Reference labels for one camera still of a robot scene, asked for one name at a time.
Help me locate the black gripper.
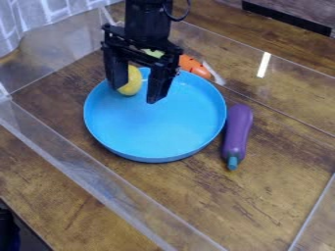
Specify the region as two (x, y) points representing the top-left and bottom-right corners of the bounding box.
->
(101, 24), (183, 104)

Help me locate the yellow lemon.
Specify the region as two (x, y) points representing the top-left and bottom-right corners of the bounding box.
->
(118, 65), (143, 96)

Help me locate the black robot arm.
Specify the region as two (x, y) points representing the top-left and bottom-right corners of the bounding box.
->
(101, 0), (183, 104)

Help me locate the blue round tray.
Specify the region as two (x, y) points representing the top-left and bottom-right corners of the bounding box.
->
(85, 72), (227, 163)

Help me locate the orange toy carrot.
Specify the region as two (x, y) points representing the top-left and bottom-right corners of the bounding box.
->
(141, 48), (214, 80)

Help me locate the purple toy eggplant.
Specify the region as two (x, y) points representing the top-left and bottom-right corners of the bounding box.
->
(223, 104), (253, 171)

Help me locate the white patterned curtain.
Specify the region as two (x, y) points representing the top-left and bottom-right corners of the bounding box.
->
(0, 0), (122, 58)

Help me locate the black bar in background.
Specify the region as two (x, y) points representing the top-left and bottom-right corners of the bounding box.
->
(242, 0), (333, 37)

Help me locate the black cable loop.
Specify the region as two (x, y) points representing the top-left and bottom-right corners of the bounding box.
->
(162, 0), (193, 23)

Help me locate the clear acrylic enclosure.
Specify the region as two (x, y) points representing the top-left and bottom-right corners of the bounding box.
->
(0, 3), (335, 251)

